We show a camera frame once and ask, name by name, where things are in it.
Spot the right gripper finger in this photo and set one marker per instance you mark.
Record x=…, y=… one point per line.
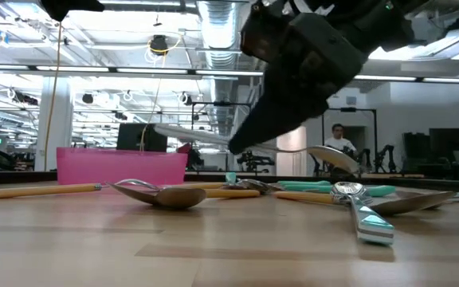
x=277, y=111

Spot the black background robot arm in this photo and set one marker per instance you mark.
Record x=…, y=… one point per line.
x=253, y=161

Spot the person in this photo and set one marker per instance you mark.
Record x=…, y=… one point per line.
x=338, y=141

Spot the black ceiling device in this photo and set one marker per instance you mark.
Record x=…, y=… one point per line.
x=159, y=44

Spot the long ceiling light bar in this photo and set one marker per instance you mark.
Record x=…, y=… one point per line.
x=154, y=71

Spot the black background robot arms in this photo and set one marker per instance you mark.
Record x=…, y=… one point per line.
x=389, y=155

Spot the black monitor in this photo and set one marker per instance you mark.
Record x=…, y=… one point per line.
x=142, y=137

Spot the dark equipment rack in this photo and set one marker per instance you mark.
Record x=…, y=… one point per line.
x=444, y=147

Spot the pink plastic bin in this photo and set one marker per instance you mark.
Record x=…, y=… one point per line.
x=122, y=167

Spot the black metal rig frame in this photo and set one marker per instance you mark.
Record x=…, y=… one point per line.
x=349, y=109
x=213, y=103

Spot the silver ventilation duct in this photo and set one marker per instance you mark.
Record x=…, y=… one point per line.
x=218, y=32

